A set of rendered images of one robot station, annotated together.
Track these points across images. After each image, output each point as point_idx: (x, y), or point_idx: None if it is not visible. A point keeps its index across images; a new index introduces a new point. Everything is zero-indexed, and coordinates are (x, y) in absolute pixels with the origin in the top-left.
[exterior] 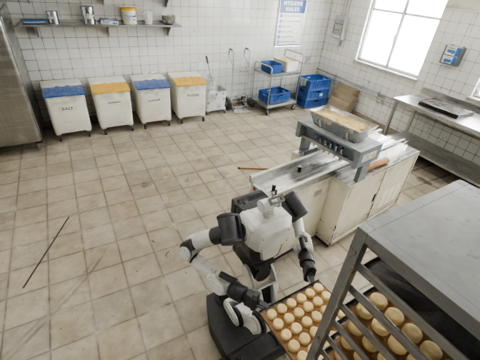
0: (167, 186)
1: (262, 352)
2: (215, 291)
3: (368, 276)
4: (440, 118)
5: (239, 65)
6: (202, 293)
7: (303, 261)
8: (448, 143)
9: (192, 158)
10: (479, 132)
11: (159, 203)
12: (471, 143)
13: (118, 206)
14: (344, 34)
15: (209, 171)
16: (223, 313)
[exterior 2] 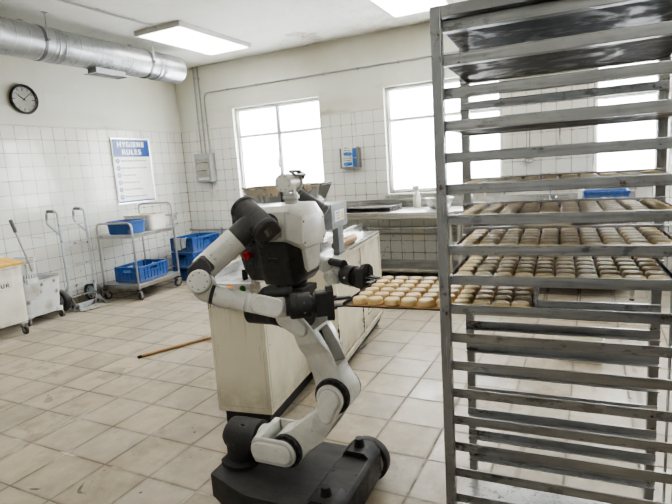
0: (10, 419)
1: (351, 475)
2: (270, 311)
3: (455, 59)
4: (374, 215)
5: (68, 238)
6: (193, 499)
7: (350, 272)
8: (393, 253)
9: (39, 375)
10: (418, 213)
11: (10, 443)
12: (414, 241)
13: None
14: (214, 174)
15: (87, 377)
16: (257, 475)
